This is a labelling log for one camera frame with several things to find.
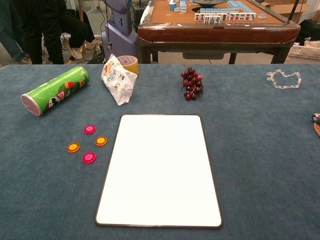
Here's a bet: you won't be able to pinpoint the white plastic basket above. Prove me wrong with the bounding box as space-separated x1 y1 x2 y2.
287 41 320 61

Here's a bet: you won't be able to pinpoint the black bag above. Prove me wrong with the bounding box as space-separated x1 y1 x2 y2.
296 19 320 47

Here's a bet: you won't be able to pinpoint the white rectangular board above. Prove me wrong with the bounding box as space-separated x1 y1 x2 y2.
94 114 224 229

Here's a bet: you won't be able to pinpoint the yellow tape roll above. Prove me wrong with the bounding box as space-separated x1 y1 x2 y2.
116 55 140 75

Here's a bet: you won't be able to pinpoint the green chips can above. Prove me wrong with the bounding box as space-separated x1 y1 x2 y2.
20 65 91 117

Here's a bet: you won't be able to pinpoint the person in blue jeans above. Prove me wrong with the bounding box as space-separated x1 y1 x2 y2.
0 0 31 65

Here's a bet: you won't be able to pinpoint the dark round dish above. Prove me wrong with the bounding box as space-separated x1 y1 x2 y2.
191 0 225 8

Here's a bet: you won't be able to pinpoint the seated person beige shoes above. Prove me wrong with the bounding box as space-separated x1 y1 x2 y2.
59 8 103 61

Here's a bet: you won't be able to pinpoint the person in black trousers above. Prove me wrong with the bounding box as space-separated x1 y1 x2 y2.
14 0 66 65

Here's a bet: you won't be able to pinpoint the blue felt tablecloth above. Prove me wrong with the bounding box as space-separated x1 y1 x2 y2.
0 63 320 240

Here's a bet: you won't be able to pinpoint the clear bead bracelet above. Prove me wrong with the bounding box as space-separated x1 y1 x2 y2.
266 70 302 90

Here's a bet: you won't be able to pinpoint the dark red grape bunch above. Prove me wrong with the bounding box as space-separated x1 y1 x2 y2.
179 65 205 102

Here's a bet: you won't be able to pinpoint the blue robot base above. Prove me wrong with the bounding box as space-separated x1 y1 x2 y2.
101 0 139 62

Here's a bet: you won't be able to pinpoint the brown mahjong table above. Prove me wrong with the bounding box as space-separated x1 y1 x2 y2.
137 0 302 65

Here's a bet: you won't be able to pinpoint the black tripod stand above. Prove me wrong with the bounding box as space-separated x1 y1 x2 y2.
283 0 300 26

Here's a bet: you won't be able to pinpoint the white printed snack bag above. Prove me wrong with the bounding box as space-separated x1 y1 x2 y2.
100 54 138 106

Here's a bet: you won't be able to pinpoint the brown cardboard box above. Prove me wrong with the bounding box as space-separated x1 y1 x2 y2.
263 0 311 23

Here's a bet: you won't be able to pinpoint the black floor cable bundle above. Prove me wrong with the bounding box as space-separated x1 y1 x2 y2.
86 44 106 65

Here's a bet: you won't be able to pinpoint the orange disc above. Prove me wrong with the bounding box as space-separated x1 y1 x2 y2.
94 135 109 147
66 142 81 154

